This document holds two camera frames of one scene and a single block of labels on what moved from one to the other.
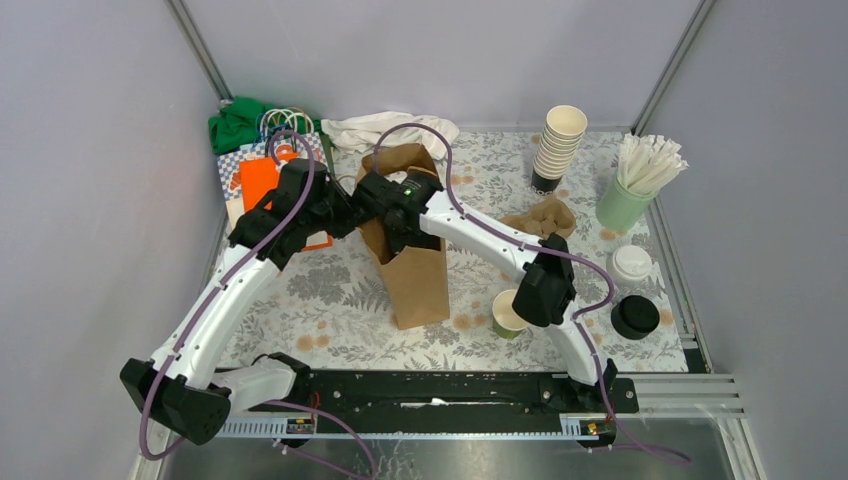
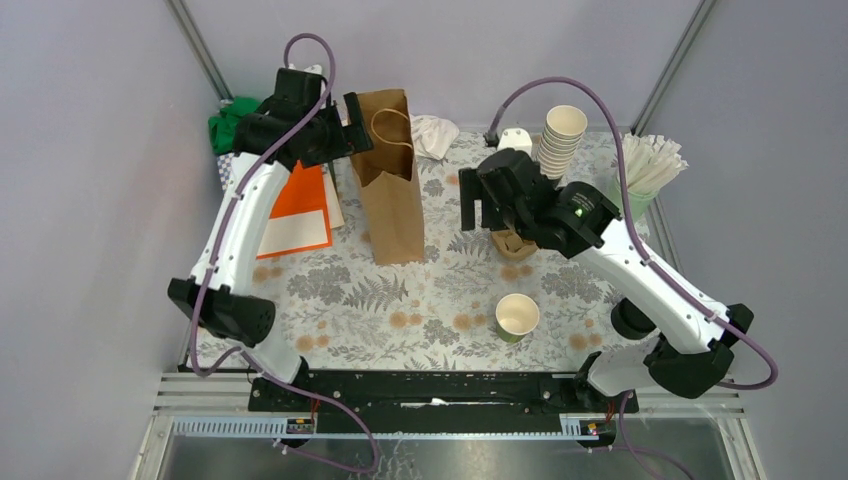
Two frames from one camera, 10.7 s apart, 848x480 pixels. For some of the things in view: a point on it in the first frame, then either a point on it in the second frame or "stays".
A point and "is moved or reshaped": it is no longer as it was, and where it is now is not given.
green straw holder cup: [620, 208] stays
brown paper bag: [415, 282] is moved or reshaped
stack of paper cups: [562, 135] stays
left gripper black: [348, 222] -> [350, 138]
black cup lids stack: [634, 317] stays
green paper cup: [506, 322] stays
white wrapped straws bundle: [647, 164] stays
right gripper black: [400, 246] -> [471, 188]
